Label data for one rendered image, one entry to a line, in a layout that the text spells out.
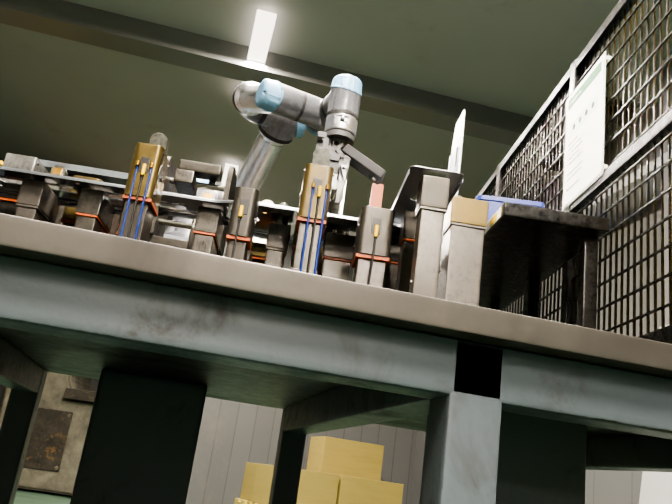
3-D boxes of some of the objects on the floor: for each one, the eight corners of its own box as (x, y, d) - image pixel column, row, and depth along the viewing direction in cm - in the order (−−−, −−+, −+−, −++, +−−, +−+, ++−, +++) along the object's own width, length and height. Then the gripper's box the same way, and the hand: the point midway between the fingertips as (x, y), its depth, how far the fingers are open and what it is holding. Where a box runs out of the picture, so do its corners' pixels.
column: (55, 603, 207) (108, 379, 227) (161, 614, 212) (204, 394, 233) (38, 627, 178) (100, 367, 198) (161, 639, 184) (209, 385, 204)
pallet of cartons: (374, 532, 737) (383, 448, 763) (412, 546, 624) (421, 446, 650) (229, 513, 710) (244, 427, 736) (241, 524, 597) (258, 421, 623)
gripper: (316, 151, 176) (304, 225, 170) (320, 113, 157) (307, 195, 151) (350, 156, 176) (339, 231, 170) (359, 119, 157) (347, 201, 151)
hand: (336, 216), depth 161 cm, fingers open, 14 cm apart
